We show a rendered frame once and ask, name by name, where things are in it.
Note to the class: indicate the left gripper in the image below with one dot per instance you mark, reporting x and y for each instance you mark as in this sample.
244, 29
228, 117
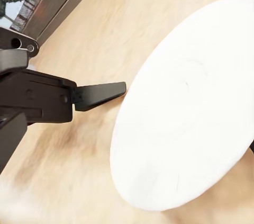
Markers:
45, 98

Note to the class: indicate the saucer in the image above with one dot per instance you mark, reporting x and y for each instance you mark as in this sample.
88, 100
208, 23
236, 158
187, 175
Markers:
188, 116

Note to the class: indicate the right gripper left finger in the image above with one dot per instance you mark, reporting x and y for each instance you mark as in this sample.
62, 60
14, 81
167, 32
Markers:
12, 129

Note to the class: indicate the countertop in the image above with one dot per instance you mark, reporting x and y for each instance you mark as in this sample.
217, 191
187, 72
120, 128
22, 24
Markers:
60, 173

